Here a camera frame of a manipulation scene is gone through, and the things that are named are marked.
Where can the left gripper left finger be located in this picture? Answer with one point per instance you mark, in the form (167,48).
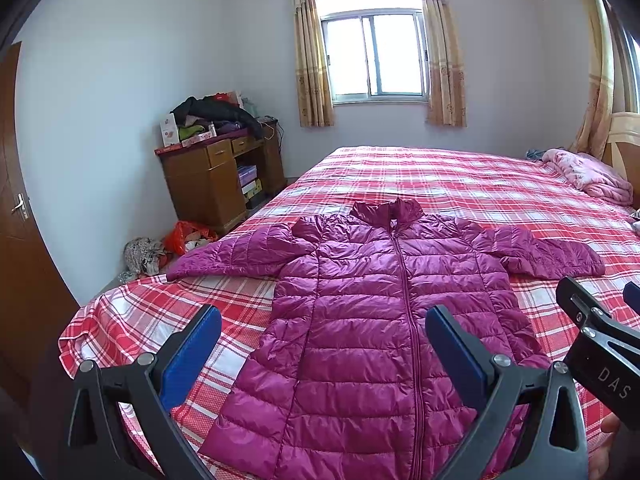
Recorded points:
(94,444)

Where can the side window beige curtain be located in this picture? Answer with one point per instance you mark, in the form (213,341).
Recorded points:
(593,134)

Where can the black clothes pile on desk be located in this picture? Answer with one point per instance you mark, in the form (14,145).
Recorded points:
(217,111)

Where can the silver door handle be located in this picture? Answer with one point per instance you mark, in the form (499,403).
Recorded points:
(20,207)

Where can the boxes stacked in desk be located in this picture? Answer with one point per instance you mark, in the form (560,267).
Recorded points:
(251,186)

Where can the red flat box on desk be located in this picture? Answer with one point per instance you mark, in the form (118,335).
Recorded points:
(188,143)

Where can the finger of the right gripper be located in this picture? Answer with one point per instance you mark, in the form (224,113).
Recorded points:
(631,295)
(585,312)

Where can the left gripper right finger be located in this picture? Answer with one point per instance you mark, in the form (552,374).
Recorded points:
(552,443)

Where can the window with metal frame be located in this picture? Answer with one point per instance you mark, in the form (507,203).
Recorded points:
(375,50)

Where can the left beige curtain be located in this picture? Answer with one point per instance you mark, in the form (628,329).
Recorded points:
(312,74)

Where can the red plastic bag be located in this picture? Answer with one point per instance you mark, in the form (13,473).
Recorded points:
(186,236)

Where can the wooden desk with drawers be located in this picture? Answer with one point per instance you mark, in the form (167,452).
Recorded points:
(203,181)

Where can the red plaid bed cover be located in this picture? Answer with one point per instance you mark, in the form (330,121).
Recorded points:
(490,191)

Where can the pink folded blanket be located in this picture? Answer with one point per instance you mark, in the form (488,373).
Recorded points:
(591,176)

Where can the magenta quilted down jacket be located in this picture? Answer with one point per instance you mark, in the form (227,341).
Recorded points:
(343,383)

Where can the brown wooden door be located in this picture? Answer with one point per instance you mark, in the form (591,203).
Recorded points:
(36,305)

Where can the white box on desk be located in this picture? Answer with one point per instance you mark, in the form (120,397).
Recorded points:
(169,131)

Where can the wooden headboard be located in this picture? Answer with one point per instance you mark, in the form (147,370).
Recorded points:
(622,149)

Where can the person's right hand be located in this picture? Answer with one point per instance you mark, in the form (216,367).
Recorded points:
(599,460)

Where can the grey patterned cloth on floor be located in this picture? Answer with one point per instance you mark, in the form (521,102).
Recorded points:
(142,257)

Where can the right beige curtain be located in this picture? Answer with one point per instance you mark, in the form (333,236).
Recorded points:
(446,90)

